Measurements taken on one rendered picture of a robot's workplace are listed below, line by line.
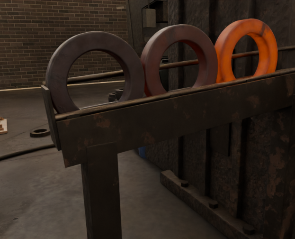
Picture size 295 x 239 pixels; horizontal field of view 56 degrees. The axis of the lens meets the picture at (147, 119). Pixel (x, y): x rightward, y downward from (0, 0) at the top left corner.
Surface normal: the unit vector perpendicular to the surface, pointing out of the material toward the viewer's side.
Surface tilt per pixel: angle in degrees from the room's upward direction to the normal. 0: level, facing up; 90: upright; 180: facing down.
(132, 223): 0
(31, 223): 0
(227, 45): 90
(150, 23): 90
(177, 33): 90
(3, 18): 90
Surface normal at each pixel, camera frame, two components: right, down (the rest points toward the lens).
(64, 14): 0.45, 0.20
